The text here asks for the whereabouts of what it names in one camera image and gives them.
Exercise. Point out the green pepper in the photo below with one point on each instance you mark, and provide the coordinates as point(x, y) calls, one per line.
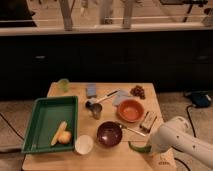
point(144, 149)

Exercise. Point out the white paper cup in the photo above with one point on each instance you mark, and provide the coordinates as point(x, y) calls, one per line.
point(84, 144)

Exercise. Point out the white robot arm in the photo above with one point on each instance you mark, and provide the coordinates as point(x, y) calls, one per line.
point(173, 134)

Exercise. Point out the metal measuring cup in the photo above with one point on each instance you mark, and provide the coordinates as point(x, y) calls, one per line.
point(95, 108)

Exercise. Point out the green plastic tray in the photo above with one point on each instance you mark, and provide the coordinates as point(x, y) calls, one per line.
point(47, 114)

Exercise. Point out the dark purple bowl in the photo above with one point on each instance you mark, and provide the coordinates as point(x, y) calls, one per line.
point(109, 134)

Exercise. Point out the metal spoon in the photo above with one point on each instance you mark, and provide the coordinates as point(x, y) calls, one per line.
point(132, 130)

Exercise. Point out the blue sponge block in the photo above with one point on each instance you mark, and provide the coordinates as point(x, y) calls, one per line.
point(91, 90)

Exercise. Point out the dark blue floor object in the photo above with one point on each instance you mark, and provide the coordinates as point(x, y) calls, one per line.
point(199, 99)

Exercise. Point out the green small cup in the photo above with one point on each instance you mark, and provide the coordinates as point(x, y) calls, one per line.
point(63, 84)

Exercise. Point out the silver knife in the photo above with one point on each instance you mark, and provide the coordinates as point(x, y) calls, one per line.
point(109, 95)

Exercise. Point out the grey blue cloth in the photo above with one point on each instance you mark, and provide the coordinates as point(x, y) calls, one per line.
point(121, 96)

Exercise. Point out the brown grape bunch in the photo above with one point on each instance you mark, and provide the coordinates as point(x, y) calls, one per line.
point(138, 91)

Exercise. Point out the orange fruit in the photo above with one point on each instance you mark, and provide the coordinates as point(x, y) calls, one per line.
point(65, 137)

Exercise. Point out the orange bowl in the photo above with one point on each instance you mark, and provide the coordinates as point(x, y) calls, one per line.
point(130, 110)

